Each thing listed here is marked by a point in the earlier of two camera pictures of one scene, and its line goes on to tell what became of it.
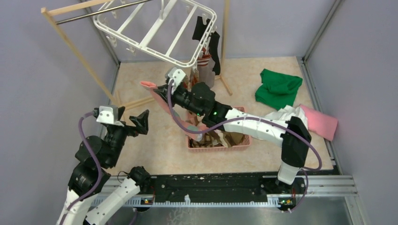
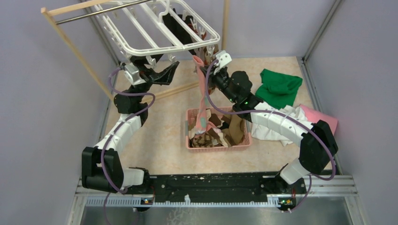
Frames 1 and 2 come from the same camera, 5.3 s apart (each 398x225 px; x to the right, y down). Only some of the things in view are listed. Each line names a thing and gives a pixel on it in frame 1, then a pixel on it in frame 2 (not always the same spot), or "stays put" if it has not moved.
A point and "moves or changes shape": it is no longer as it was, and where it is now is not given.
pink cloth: x=320 y=123 stays put
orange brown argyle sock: x=194 y=78 → x=209 y=51
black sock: x=200 y=28 → x=176 y=30
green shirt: x=278 y=90 stays put
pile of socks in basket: x=216 y=138 stays put
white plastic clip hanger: x=179 y=31 moves or changes shape
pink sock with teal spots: x=188 y=121 → x=203 y=125
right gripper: x=163 y=91 → x=212 y=76
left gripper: x=141 y=123 → x=149 y=76
